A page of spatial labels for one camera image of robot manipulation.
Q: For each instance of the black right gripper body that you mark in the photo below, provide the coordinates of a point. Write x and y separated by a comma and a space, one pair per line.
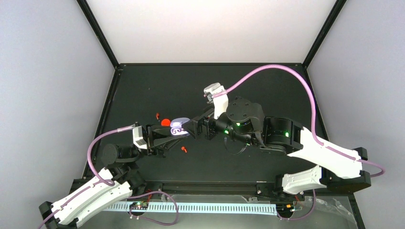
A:
210, 130

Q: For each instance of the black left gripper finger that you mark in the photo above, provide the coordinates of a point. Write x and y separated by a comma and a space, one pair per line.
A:
159, 130
164, 143

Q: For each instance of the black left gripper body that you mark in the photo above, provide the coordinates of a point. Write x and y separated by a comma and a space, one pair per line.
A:
152, 150

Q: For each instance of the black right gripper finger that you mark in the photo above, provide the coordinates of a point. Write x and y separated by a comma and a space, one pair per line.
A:
197, 115
193, 128

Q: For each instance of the orange round case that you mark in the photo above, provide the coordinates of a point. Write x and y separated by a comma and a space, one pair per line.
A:
165, 122

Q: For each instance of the lavender earbud charging case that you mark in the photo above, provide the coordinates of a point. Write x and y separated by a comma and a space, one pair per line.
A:
176, 126

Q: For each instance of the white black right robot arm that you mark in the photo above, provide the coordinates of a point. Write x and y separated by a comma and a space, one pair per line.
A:
336, 169

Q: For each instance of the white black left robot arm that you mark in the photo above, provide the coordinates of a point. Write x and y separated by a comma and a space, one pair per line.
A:
118, 179

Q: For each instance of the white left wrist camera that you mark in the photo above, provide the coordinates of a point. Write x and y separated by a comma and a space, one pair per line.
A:
138, 139

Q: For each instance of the black front frame rail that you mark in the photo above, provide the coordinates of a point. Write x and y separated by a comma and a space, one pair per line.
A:
267, 190

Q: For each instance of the light blue slotted cable duct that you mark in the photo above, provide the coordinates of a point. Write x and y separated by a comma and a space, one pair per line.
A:
184, 207

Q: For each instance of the black enclosure frame post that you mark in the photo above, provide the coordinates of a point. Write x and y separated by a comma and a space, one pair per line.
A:
86, 9

